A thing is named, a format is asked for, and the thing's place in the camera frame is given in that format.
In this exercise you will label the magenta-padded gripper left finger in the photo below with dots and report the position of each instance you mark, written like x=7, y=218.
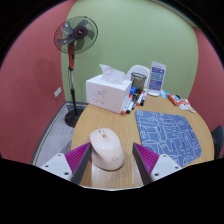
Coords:
x=76, y=159

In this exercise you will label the white tissue box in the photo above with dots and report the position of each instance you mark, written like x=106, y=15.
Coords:
x=106, y=93

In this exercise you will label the cream computer mouse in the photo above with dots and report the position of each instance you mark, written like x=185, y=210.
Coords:
x=107, y=150

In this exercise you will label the orange snack packet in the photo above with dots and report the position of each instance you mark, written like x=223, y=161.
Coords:
x=174, y=99

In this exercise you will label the standing pedestal fan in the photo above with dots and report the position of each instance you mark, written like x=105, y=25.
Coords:
x=75, y=33

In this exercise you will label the blue patterned mouse pad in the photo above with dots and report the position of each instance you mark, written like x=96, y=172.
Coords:
x=168, y=135

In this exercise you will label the light blue packet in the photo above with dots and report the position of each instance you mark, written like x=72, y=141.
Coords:
x=164, y=94

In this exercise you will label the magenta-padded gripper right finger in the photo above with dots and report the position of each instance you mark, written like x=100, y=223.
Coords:
x=148, y=159

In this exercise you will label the black-capped white marker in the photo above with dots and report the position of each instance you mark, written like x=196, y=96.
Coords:
x=131, y=104
x=143, y=97

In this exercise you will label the white wall socket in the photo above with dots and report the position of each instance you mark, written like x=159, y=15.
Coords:
x=57, y=92

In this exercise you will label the black chair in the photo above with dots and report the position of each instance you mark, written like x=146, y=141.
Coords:
x=218, y=141

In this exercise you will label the white plastic chair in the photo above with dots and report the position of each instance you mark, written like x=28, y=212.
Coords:
x=140, y=69

